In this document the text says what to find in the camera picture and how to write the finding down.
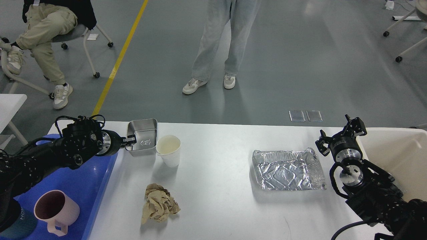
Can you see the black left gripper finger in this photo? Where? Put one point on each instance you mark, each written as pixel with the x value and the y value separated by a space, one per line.
pixel 128 142

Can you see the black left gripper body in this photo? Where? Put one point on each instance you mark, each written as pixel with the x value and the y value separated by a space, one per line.
pixel 111 143

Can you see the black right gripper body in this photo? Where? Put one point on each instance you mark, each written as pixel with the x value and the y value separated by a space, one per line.
pixel 344 148

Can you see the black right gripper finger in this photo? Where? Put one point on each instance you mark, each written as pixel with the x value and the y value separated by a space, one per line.
pixel 354 127
pixel 323 143

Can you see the stainless steel rectangular tin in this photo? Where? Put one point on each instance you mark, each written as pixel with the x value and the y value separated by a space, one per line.
pixel 145 132

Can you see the pink plastic mug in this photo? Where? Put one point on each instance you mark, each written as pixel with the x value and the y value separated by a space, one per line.
pixel 58 210

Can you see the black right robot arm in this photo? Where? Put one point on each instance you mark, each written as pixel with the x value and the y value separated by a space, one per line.
pixel 368 189

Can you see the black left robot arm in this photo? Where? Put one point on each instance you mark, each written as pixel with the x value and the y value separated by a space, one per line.
pixel 78 142

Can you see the clear floor plate right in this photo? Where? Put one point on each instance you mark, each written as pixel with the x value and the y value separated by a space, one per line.
pixel 314 115

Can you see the clear floor plate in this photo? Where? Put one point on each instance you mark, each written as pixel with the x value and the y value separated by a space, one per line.
pixel 314 115
pixel 297 116

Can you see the clear floor plate left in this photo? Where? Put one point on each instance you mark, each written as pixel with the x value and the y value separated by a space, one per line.
pixel 297 116

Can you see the white paper cup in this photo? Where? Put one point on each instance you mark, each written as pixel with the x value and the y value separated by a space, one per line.
pixel 168 148

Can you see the blue plastic tray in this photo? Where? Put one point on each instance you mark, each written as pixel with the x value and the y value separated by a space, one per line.
pixel 85 185

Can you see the white plastic bin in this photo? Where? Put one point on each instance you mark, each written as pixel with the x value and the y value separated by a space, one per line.
pixel 403 154

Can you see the aluminium foil tray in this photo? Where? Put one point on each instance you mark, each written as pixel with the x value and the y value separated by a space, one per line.
pixel 288 170

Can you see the crumpled brown paper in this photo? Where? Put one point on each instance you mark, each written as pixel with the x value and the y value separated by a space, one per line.
pixel 159 204

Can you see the white side table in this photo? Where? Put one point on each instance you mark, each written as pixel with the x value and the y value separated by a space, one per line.
pixel 9 105

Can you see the teal mug yellow inside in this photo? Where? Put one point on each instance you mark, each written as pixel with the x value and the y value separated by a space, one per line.
pixel 22 227

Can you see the white chair base right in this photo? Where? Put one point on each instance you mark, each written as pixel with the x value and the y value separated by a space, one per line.
pixel 397 28

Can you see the seated person khaki trousers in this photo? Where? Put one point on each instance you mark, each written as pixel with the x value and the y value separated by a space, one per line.
pixel 45 20

